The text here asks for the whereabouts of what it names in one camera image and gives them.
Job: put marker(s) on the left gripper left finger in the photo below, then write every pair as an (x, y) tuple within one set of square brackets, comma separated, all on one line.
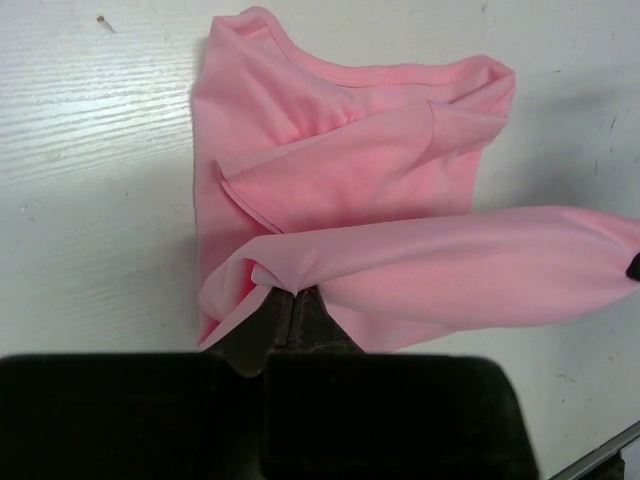
[(134, 416)]

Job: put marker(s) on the aluminium table front rail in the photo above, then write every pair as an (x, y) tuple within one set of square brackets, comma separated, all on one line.
[(578, 452)]

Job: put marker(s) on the pink t shirt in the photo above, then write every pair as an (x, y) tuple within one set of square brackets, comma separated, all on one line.
[(359, 181)]

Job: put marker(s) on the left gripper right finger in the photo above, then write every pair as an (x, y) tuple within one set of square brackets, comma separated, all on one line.
[(332, 411)]

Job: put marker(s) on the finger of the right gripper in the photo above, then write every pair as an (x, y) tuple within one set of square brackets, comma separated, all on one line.
[(633, 270)]

